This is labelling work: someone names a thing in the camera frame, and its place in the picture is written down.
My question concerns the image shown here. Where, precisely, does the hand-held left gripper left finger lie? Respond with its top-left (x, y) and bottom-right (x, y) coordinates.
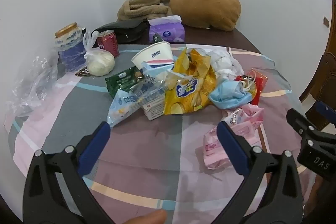
top-left (23, 121), bottom-right (116, 224)

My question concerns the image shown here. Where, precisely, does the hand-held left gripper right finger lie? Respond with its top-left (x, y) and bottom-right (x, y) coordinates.
top-left (207, 121), bottom-right (305, 224)

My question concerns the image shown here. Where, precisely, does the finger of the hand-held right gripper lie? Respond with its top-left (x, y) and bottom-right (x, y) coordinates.
top-left (316, 101), bottom-right (336, 135)
top-left (286, 108), bottom-right (322, 146)

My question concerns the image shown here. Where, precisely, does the pink wrapper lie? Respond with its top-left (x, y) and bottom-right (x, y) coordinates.
top-left (203, 124), bottom-right (261, 170)
top-left (222, 104), bottom-right (265, 130)

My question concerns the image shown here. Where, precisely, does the light blue snack wrapper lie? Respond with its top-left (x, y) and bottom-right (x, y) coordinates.
top-left (107, 89), bottom-right (147, 128)

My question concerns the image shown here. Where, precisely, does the red cigarette pack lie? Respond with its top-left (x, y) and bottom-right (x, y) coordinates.
top-left (248, 69), bottom-right (269, 106)

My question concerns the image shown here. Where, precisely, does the yellow chip bag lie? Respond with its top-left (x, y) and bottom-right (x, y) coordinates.
top-left (164, 48), bottom-right (217, 115)

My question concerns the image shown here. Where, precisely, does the green nut snack packet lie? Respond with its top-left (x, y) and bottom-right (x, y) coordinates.
top-left (105, 69), bottom-right (143, 98)

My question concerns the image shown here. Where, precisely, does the blue and white medicine box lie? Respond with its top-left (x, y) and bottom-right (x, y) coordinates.
top-left (135, 76), bottom-right (170, 121)

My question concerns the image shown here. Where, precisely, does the white tissue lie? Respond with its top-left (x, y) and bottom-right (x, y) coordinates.
top-left (209, 49), bottom-right (243, 71)
top-left (215, 69), bottom-right (238, 81)

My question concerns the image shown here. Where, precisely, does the clear plastic wrapper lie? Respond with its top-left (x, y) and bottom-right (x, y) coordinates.
top-left (130, 74), bottom-right (171, 107)

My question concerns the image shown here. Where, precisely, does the white paper cup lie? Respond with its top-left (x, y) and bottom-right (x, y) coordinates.
top-left (131, 42), bottom-right (175, 77)

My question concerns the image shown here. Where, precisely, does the person's right forearm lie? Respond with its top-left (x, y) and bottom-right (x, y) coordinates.
top-left (306, 174), bottom-right (336, 224)

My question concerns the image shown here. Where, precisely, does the person's left hand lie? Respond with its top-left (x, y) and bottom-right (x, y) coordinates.
top-left (123, 210), bottom-right (166, 224)

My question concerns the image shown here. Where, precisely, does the carved wooden chair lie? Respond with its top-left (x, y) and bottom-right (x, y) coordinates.
top-left (299, 52), bottom-right (336, 135)

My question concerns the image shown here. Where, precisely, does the plaid tablecloth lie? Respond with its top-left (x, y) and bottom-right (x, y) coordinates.
top-left (4, 43), bottom-right (313, 224)

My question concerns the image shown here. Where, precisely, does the white bun in plastic bag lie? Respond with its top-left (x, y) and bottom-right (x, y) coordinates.
top-left (83, 30), bottom-right (116, 76)

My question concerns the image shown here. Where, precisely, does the clear plastic bag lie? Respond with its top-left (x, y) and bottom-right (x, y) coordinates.
top-left (7, 52), bottom-right (59, 117)

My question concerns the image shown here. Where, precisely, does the glass jar with gold lid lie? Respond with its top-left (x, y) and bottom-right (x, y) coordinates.
top-left (55, 22), bottom-right (87, 73)

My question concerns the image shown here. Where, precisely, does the red drink can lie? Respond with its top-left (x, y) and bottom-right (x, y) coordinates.
top-left (97, 30), bottom-right (120, 58)

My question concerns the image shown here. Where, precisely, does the dark wooden table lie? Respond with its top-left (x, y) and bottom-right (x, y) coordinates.
top-left (115, 25), bottom-right (263, 55)

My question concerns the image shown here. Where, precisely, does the black bag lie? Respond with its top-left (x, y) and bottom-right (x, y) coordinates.
top-left (93, 20), bottom-right (149, 43)

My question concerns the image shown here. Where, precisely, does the purple tissue pack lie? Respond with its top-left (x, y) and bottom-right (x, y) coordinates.
top-left (148, 15), bottom-right (185, 44)

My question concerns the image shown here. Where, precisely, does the brown plush cushion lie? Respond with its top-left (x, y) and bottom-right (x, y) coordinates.
top-left (169, 0), bottom-right (242, 31)

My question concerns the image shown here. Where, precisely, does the beige towel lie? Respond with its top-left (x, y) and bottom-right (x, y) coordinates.
top-left (117, 0), bottom-right (185, 24)

